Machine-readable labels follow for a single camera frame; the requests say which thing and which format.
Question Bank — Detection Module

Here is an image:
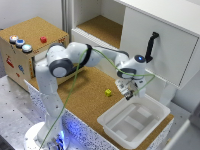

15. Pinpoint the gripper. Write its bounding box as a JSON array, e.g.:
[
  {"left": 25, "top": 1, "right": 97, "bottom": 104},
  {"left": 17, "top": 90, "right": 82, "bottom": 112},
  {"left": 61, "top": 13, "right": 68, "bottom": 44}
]
[{"left": 115, "top": 77, "right": 140, "bottom": 99}]

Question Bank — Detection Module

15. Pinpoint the yellow block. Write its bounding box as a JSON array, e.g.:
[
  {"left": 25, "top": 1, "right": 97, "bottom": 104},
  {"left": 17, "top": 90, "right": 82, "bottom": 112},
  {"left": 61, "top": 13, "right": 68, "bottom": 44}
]
[{"left": 104, "top": 88, "right": 113, "bottom": 98}]

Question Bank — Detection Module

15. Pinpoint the white cabinet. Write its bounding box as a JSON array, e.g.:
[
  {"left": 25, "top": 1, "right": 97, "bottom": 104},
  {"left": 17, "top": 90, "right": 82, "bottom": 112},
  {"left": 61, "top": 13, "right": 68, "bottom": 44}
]
[{"left": 70, "top": 0, "right": 200, "bottom": 107}]

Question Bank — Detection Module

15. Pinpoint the white plastic box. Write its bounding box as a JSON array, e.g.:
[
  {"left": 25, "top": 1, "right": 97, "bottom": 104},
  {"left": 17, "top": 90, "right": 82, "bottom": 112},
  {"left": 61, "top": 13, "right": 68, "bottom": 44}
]
[{"left": 96, "top": 94, "right": 172, "bottom": 150}]

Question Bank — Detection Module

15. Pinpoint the white sliding door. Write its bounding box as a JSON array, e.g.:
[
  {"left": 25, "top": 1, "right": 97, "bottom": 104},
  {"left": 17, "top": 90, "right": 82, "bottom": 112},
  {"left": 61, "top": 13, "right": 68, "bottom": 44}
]
[{"left": 119, "top": 6, "right": 198, "bottom": 90}]

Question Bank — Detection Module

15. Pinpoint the green button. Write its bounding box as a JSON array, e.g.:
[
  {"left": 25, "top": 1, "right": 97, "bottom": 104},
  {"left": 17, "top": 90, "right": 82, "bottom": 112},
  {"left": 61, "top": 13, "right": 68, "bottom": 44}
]
[{"left": 21, "top": 43, "right": 34, "bottom": 54}]

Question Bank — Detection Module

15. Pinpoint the wooden drawer box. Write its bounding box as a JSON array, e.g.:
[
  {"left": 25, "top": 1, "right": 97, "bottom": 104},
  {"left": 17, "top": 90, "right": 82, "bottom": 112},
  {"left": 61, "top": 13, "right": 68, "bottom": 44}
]
[{"left": 0, "top": 16, "right": 70, "bottom": 93}]

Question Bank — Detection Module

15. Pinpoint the blue button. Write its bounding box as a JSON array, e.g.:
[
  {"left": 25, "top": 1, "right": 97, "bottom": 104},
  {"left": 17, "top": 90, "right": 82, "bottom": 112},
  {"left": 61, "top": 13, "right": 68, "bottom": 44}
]
[{"left": 14, "top": 38, "right": 26, "bottom": 49}]

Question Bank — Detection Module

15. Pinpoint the red button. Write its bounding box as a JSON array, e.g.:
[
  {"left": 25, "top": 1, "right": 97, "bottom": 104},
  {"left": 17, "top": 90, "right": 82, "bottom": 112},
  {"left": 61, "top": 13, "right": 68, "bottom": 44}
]
[{"left": 8, "top": 34, "right": 19, "bottom": 45}]

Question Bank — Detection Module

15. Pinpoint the black door handle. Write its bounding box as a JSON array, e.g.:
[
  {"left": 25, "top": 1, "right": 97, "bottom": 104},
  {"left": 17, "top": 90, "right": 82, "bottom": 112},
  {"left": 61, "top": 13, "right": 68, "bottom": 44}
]
[{"left": 144, "top": 31, "right": 160, "bottom": 64}]

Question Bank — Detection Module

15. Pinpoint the green cable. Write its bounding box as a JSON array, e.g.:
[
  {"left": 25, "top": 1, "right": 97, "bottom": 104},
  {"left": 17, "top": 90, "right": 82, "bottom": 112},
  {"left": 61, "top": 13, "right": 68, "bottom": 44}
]
[{"left": 38, "top": 47, "right": 157, "bottom": 150}]

